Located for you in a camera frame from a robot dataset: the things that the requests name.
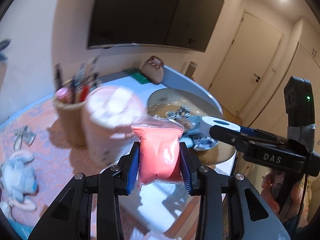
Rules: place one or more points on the blue plaid hair bow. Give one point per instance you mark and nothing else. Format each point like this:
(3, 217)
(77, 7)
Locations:
(23, 135)

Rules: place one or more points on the pink clay bag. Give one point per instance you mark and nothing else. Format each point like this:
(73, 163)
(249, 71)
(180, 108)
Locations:
(159, 154)

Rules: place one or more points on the small brown handbag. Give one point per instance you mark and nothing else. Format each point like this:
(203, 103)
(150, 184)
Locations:
(153, 69)

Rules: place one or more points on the white tape roll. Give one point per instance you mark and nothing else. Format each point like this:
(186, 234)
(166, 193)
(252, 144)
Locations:
(207, 122)

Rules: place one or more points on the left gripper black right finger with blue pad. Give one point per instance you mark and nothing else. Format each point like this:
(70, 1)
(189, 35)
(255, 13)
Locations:
(249, 216)

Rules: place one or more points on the blue surgical face masks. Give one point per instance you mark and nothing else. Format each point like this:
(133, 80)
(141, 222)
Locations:
(197, 141)

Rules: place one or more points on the white door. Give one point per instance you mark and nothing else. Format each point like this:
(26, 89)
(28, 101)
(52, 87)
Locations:
(249, 56)

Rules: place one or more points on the blue plaid scrunchie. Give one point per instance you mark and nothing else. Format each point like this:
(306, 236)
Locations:
(183, 113)

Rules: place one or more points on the wooden pen holder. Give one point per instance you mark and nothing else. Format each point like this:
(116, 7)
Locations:
(70, 97)

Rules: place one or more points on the pink lidded container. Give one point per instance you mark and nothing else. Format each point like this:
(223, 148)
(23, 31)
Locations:
(107, 116)

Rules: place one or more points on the brown thermos bottle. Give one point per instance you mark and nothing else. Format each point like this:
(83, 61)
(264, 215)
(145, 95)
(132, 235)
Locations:
(191, 69)

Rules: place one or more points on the artificial flower bouquet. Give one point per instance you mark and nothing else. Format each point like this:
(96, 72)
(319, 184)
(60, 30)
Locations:
(3, 45)

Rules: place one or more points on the pink floral towel mat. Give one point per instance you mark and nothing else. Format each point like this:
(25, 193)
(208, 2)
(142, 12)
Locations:
(154, 210)

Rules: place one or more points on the blue plush toy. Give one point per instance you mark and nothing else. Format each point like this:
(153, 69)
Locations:
(18, 176)

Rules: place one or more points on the wall mounted television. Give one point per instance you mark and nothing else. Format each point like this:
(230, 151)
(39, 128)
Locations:
(182, 24)

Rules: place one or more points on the green flat box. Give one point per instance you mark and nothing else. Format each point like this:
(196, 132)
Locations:
(137, 75)

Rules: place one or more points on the brown fuzzy scrunchie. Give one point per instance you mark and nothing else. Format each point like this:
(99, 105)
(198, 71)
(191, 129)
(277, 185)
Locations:
(187, 124)

